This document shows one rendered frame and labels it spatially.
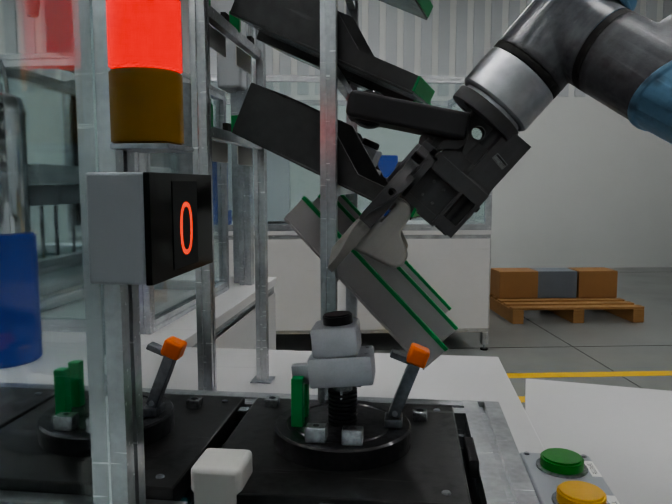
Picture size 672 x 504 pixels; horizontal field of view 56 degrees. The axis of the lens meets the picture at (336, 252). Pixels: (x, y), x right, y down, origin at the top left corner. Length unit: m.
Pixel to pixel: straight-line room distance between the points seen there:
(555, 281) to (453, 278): 1.89
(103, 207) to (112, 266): 0.04
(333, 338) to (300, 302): 3.99
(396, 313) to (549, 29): 0.41
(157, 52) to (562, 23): 0.34
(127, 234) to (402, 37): 9.09
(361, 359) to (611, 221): 9.64
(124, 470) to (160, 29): 0.31
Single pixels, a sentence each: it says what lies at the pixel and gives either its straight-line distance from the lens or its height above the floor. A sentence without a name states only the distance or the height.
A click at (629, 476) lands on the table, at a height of 0.86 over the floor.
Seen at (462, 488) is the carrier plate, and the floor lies 0.97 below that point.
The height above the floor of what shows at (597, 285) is 0.26.
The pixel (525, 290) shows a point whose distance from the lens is 6.32.
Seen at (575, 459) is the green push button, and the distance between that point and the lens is 0.67.
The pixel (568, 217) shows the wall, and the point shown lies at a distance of 9.92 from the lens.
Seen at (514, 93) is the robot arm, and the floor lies 1.31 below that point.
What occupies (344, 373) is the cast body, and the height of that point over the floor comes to 1.05.
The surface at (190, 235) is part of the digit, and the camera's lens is 0.47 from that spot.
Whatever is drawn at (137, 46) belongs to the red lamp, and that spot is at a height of 1.32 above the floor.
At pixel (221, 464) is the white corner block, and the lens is 0.59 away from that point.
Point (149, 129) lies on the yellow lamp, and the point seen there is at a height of 1.27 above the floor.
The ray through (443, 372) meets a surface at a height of 0.86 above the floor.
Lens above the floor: 1.23
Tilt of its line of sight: 6 degrees down
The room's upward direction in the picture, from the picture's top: straight up
